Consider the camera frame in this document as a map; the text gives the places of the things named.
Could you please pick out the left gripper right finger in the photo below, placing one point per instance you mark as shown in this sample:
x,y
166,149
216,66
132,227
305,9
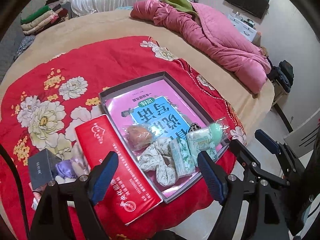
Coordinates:
x,y
214,176

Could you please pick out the purple scrunchie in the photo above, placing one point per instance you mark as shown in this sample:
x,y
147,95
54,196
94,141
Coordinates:
x,y
65,170

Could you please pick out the dark blue box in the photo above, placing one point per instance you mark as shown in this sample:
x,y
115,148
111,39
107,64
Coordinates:
x,y
42,168

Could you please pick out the pink quilt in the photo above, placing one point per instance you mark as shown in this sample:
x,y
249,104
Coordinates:
x,y
214,35

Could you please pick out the pink book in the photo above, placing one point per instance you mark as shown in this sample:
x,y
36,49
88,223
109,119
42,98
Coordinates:
x,y
150,109

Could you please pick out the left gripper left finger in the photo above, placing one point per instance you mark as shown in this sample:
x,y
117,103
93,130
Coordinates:
x,y
100,178

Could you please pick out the bagged brown sponge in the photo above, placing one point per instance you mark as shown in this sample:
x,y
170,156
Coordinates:
x,y
138,136

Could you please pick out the beige bed sheet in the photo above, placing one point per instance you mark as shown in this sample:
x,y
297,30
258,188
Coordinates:
x,y
83,30

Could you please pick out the bagged green egg sponge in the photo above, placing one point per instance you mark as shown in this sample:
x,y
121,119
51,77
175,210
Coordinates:
x,y
219,130

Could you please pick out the leopard print scrunchie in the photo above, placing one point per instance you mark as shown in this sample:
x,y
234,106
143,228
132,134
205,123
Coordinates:
x,y
194,127

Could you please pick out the green cloth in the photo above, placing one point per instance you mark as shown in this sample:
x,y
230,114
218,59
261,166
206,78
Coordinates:
x,y
182,6

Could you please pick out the white floral scrunchie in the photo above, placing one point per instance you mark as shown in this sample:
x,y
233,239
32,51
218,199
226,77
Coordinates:
x,y
158,157

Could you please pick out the grey shallow box tray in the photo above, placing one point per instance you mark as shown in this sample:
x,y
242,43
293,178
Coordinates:
x,y
175,84

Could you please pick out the green floral tissue pack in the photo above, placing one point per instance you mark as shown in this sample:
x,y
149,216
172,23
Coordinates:
x,y
181,155

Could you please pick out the stack of folded clothes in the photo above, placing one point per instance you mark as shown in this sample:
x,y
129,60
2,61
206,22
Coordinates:
x,y
52,13

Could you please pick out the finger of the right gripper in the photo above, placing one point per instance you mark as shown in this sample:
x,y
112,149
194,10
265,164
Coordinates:
x,y
267,141
238,149

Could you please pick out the dark clothes pile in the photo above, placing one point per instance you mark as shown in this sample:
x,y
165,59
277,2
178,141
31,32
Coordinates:
x,y
283,74

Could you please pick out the red floral blanket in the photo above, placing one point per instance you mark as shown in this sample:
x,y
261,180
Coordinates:
x,y
70,83

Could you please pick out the white cabinet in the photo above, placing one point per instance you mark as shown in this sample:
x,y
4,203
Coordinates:
x,y
248,32

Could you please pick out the red white box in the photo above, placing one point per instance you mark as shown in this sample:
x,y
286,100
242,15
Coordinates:
x,y
129,195

